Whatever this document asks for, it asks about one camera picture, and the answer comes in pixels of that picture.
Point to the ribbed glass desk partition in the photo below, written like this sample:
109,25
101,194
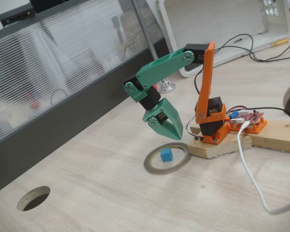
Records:
62,60

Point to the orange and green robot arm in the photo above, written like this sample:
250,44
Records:
164,68

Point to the red controller circuit board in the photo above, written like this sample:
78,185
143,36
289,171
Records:
251,117

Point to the silver metal knob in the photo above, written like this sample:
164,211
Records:
168,88

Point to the small blue cube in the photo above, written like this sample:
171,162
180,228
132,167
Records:
166,156

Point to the green gripper black servo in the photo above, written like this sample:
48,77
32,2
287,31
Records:
168,111

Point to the wooden base block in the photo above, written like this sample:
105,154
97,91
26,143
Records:
220,149

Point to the light wooden plank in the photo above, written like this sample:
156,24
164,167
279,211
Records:
275,137

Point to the flat red box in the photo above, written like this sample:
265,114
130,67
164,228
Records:
155,87

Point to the black electronic box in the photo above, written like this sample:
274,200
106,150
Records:
14,14

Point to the orange circuit board mount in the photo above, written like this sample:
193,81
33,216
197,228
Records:
258,128

